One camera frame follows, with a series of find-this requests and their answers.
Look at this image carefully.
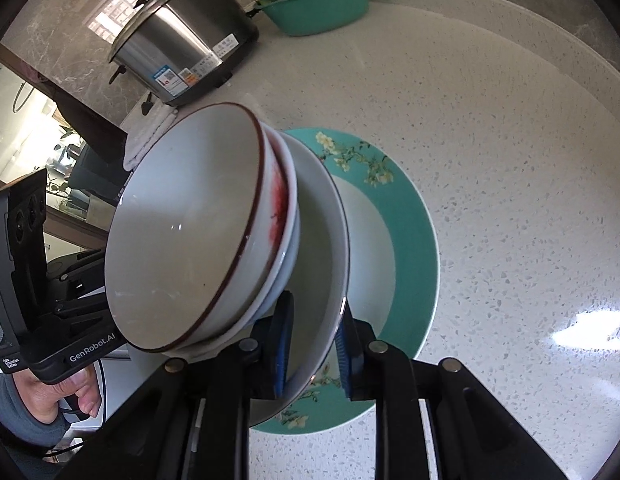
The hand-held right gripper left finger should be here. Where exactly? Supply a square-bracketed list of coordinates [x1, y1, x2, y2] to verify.
[57, 290, 296, 480]

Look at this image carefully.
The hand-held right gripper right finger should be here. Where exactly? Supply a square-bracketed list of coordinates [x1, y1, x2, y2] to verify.
[335, 302, 571, 480]

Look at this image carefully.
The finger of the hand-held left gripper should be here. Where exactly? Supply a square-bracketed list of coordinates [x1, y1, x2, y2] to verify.
[46, 247, 110, 283]
[54, 292, 111, 322]

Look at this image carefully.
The small white bowl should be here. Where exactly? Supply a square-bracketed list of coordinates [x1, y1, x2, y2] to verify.
[165, 127, 302, 362]

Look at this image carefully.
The large white bowl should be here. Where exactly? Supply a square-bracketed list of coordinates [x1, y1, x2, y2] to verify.
[247, 132, 351, 428]

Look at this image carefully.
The white bowl with pink flowers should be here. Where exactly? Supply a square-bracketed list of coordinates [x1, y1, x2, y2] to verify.
[104, 102, 268, 353]

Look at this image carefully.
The teal floral plate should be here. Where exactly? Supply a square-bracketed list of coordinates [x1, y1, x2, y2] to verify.
[250, 127, 439, 436]

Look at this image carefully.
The person's left forearm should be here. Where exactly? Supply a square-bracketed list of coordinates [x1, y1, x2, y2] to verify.
[0, 374, 73, 461]

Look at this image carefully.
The person's left hand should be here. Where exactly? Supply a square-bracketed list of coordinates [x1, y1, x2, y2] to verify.
[21, 360, 104, 423]

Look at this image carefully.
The folded white towel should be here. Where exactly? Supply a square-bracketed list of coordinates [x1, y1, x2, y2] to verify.
[122, 105, 178, 171]

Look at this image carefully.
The steel rice cooker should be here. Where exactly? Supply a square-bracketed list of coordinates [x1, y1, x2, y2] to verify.
[108, 0, 261, 108]

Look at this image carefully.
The green plastic basin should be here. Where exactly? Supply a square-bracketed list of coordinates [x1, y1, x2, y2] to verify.
[255, 0, 370, 37]

